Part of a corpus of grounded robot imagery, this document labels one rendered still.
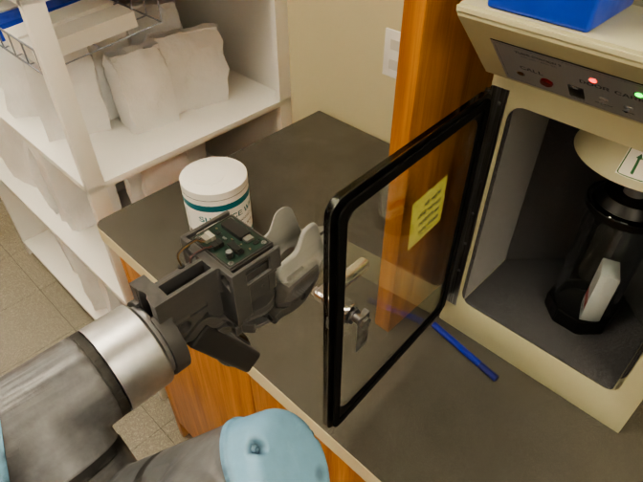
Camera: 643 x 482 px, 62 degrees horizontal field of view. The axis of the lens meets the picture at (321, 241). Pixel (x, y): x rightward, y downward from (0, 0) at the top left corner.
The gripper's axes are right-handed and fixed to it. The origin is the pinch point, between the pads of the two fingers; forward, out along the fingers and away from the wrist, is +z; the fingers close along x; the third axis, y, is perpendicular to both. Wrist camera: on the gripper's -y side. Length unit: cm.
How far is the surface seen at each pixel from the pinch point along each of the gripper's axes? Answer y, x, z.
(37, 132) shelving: -39, 118, 9
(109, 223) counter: -37, 66, 2
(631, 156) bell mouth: 3.8, -18.2, 32.0
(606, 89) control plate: 14.4, -15.5, 22.5
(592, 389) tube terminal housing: -32, -27, 29
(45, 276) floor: -131, 172, 4
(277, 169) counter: -37, 55, 41
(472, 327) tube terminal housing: -34.4, -7.1, 29.5
